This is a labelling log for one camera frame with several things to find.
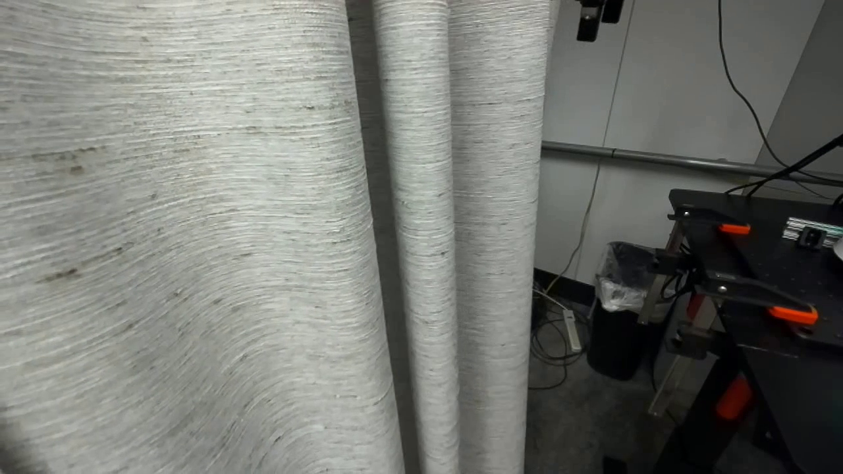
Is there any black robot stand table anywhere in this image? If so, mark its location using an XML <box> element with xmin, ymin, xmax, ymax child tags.
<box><xmin>647</xmin><ymin>188</ymin><xmax>843</xmax><ymax>474</ymax></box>

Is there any black clamp orange handle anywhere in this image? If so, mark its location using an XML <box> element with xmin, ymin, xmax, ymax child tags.
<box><xmin>652</xmin><ymin>249</ymin><xmax>823</xmax><ymax>332</ymax></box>
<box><xmin>711</xmin><ymin>374</ymin><xmax>760</xmax><ymax>426</ymax></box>
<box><xmin>670</xmin><ymin>206</ymin><xmax>756</xmax><ymax>242</ymax></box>

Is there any white power strip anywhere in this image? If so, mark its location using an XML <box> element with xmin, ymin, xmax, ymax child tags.
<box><xmin>560</xmin><ymin>304</ymin><xmax>589</xmax><ymax>357</ymax></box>

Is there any clear plastic bin liner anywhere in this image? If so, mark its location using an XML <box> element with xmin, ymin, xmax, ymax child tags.
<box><xmin>593</xmin><ymin>239</ymin><xmax>658</xmax><ymax>317</ymax></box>

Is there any black slanted rod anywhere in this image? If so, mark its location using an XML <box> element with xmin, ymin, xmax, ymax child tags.
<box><xmin>726</xmin><ymin>130</ymin><xmax>843</xmax><ymax>201</ymax></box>

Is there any white teal device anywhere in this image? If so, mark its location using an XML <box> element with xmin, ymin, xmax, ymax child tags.
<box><xmin>782</xmin><ymin>214</ymin><xmax>843</xmax><ymax>255</ymax></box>

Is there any black trash bin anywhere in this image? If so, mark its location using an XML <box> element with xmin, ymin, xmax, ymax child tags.
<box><xmin>586</xmin><ymin>239</ymin><xmax>657</xmax><ymax>386</ymax></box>

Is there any grey woven curtain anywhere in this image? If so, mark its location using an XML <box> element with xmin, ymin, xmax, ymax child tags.
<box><xmin>0</xmin><ymin>0</ymin><xmax>564</xmax><ymax>474</ymax></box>

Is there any black wall cable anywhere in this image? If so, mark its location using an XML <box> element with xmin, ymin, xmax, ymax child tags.
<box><xmin>714</xmin><ymin>0</ymin><xmax>843</xmax><ymax>191</ymax></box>

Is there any thin white wall cord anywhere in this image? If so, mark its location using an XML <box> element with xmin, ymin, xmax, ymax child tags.
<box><xmin>541</xmin><ymin>0</ymin><xmax>639</xmax><ymax>299</ymax></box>

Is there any grey metal wall rail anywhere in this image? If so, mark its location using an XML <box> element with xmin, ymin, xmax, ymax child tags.
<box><xmin>537</xmin><ymin>137</ymin><xmax>843</xmax><ymax>184</ymax></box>

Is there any black floor cable tangle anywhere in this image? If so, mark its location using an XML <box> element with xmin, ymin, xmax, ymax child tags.
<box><xmin>528</xmin><ymin>285</ymin><xmax>591</xmax><ymax>395</ymax></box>

